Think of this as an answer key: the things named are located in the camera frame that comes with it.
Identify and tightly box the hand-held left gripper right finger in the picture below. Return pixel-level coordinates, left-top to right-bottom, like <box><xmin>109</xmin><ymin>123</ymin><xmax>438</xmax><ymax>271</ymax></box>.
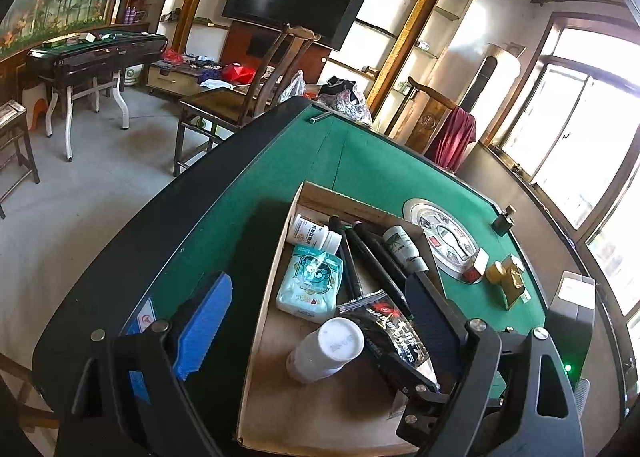
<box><xmin>395</xmin><ymin>272</ymin><xmax>608</xmax><ymax>457</ymax></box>

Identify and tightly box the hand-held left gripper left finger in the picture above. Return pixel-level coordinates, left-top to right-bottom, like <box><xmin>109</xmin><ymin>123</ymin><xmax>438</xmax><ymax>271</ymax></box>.
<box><xmin>57</xmin><ymin>271</ymin><xmax>234</xmax><ymax>457</ymax></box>

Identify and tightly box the black and white wipes packet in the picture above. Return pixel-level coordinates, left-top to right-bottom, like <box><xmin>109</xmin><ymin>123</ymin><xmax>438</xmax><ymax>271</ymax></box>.
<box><xmin>337</xmin><ymin>289</ymin><xmax>441</xmax><ymax>393</ymax></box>

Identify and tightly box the yellow snack packet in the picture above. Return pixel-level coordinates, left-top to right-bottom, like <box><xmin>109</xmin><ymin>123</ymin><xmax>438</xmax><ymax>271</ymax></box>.
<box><xmin>497</xmin><ymin>257</ymin><xmax>532</xmax><ymax>310</ymax></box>

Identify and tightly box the small pink patterned box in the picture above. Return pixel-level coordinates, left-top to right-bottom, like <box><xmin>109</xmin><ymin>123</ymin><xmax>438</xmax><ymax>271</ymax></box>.
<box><xmin>462</xmin><ymin>248</ymin><xmax>488</xmax><ymax>284</ymax></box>

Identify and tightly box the black marker green cap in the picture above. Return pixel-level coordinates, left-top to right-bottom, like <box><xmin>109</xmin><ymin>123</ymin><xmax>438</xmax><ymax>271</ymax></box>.
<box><xmin>344</xmin><ymin>227</ymin><xmax>413</xmax><ymax>320</ymax></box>

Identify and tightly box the white bottle green print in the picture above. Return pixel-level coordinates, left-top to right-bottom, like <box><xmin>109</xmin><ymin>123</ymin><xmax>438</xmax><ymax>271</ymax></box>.
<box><xmin>382</xmin><ymin>225</ymin><xmax>430</xmax><ymax>274</ymax></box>

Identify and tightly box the large white bottle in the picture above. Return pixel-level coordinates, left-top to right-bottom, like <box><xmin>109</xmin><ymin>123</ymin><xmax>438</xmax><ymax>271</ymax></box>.
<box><xmin>286</xmin><ymin>317</ymin><xmax>366</xmax><ymax>384</ymax></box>

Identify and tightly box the cardboard box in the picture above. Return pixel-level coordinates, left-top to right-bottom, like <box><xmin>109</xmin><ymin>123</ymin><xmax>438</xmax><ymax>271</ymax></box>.
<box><xmin>235</xmin><ymin>180</ymin><xmax>446</xmax><ymax>455</ymax></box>

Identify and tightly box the blue cartoon tissue pack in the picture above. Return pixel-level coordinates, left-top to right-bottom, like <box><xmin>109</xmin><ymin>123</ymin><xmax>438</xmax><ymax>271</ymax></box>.
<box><xmin>276</xmin><ymin>243</ymin><xmax>344</xmax><ymax>324</ymax></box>

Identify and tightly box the small white bottle red label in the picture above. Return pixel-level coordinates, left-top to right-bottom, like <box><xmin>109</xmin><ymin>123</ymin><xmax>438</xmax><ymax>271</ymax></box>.
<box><xmin>286</xmin><ymin>213</ymin><xmax>343</xmax><ymax>254</ymax></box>

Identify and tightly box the round grey table control panel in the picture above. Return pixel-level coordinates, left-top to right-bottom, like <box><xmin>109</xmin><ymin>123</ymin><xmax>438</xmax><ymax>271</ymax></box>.
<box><xmin>402</xmin><ymin>197</ymin><xmax>488</xmax><ymax>284</ymax></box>

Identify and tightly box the black holder with wooden knob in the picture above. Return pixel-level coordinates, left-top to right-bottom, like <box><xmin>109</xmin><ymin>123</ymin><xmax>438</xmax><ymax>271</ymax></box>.
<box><xmin>492</xmin><ymin>205</ymin><xmax>516</xmax><ymax>236</ymax></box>

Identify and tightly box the window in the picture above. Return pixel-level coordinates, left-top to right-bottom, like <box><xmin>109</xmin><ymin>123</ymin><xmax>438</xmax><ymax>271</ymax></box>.
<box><xmin>480</xmin><ymin>12</ymin><xmax>640</xmax><ymax>333</ymax></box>

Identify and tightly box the red cloth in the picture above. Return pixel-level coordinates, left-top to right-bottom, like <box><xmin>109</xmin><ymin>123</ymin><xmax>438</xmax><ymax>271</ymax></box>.
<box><xmin>430</xmin><ymin>107</ymin><xmax>477</xmax><ymax>172</ymax></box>

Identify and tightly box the carved back wooden chair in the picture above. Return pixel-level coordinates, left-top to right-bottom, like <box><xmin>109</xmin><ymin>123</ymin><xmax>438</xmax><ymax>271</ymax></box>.
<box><xmin>385</xmin><ymin>77</ymin><xmax>478</xmax><ymax>172</ymax></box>

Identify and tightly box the slat back wooden chair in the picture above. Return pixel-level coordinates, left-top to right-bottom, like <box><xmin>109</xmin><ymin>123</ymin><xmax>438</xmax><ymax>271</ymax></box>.
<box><xmin>172</xmin><ymin>23</ymin><xmax>322</xmax><ymax>178</ymax></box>

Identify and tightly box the floral bag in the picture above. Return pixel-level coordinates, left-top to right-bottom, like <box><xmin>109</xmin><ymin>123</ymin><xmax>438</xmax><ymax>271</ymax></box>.
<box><xmin>315</xmin><ymin>89</ymin><xmax>373</xmax><ymax>126</ymax></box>

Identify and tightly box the low wooden cabinet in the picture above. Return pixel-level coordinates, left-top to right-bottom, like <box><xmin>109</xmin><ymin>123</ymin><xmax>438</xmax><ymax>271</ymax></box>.
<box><xmin>146</xmin><ymin>54</ymin><xmax>281</xmax><ymax>98</ymax></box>

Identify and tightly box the standing air conditioner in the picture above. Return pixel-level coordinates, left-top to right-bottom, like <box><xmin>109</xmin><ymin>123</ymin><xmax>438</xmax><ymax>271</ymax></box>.
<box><xmin>460</xmin><ymin>42</ymin><xmax>523</xmax><ymax>148</ymax></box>

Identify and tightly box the clear plastic bag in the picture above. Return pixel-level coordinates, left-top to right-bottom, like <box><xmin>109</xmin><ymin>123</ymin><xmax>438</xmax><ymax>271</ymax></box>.
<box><xmin>279</xmin><ymin>69</ymin><xmax>306</xmax><ymax>102</ymax></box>

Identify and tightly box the red plastic bag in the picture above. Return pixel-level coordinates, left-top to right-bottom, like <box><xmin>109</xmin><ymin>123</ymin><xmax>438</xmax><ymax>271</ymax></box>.
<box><xmin>220</xmin><ymin>64</ymin><xmax>258</xmax><ymax>86</ymax></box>

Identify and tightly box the orange and white stool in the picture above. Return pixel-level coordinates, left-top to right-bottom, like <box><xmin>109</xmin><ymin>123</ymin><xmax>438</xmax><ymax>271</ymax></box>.
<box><xmin>22</xmin><ymin>84</ymin><xmax>51</xmax><ymax>132</ymax></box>

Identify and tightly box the wooden stool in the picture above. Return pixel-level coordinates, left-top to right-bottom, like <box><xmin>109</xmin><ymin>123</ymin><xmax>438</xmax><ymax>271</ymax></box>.
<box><xmin>0</xmin><ymin>99</ymin><xmax>41</xmax><ymax>220</ymax></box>

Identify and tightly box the dark folding game table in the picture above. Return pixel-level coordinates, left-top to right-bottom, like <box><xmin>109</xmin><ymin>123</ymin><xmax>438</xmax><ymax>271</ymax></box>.
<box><xmin>25</xmin><ymin>29</ymin><xmax>168</xmax><ymax>162</ymax></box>

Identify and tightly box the black television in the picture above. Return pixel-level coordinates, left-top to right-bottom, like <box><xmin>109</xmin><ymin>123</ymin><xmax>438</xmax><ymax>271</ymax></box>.
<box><xmin>221</xmin><ymin>0</ymin><xmax>370</xmax><ymax>52</ymax></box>

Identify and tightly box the wooden wall shelf unit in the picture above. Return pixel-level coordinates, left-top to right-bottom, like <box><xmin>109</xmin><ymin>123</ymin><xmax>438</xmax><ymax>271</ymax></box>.
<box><xmin>112</xmin><ymin>0</ymin><xmax>488</xmax><ymax>138</ymax></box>

